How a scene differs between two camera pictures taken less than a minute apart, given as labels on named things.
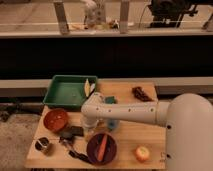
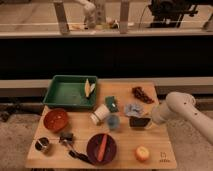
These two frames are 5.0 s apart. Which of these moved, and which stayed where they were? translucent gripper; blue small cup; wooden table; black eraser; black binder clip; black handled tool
Moved: black eraser; translucent gripper
Stayed: blue small cup; wooden table; black handled tool; black binder clip
